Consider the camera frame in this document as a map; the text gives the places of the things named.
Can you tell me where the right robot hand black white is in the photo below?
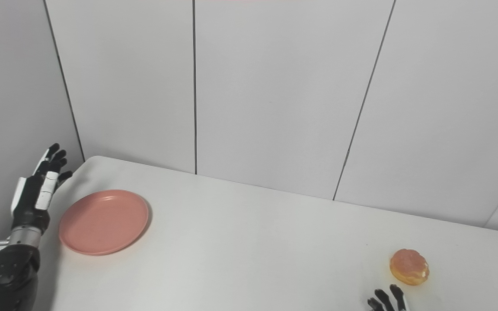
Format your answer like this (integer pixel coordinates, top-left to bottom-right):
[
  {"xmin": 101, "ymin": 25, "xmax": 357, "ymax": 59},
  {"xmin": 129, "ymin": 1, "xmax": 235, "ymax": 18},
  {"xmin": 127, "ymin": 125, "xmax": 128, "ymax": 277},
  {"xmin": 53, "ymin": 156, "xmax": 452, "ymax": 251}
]
[{"xmin": 367, "ymin": 284, "xmax": 409, "ymax": 311}]

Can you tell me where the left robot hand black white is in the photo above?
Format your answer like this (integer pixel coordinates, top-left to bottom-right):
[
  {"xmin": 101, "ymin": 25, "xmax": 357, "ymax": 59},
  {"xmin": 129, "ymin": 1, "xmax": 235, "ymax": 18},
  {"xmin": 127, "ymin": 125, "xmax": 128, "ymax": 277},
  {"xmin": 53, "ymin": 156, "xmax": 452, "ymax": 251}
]
[{"xmin": 10, "ymin": 143, "xmax": 73, "ymax": 236}]

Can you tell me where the cream puff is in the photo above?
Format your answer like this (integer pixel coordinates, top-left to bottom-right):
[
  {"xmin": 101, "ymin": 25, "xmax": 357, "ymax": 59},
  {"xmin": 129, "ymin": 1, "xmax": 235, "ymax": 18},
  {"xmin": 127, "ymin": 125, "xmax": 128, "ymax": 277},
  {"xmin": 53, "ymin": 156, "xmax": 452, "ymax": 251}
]
[{"xmin": 389, "ymin": 248, "xmax": 430, "ymax": 286}]

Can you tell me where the pink plate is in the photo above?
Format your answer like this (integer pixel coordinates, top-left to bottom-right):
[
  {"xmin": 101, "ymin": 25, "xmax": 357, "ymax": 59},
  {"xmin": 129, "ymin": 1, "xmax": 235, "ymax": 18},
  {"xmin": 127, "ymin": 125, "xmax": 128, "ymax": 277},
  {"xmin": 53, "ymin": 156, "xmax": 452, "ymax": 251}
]
[{"xmin": 58, "ymin": 189, "xmax": 150, "ymax": 256}]

